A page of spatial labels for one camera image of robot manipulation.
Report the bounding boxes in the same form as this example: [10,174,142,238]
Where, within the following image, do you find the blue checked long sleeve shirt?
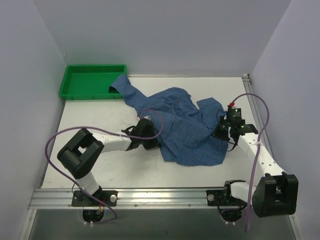
[111,75,228,167]

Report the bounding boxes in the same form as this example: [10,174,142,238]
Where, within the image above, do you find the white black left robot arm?
[57,116,160,206]

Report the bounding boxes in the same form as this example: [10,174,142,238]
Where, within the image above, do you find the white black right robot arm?
[213,103,299,218]

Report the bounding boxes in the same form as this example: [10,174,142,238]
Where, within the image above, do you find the green plastic tray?
[59,64,127,101]

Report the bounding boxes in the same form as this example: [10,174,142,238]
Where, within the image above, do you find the aluminium right side rail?
[242,74,273,157]

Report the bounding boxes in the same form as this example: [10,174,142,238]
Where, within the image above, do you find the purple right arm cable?
[228,93,270,233]

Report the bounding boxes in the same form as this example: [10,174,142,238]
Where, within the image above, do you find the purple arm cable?
[45,108,165,191]
[228,93,270,233]

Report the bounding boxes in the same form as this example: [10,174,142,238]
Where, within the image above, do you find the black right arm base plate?
[205,180,247,207]

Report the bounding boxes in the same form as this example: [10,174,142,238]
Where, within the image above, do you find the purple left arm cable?
[45,108,165,191]

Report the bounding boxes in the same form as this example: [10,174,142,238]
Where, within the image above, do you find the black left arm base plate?
[71,190,118,207]

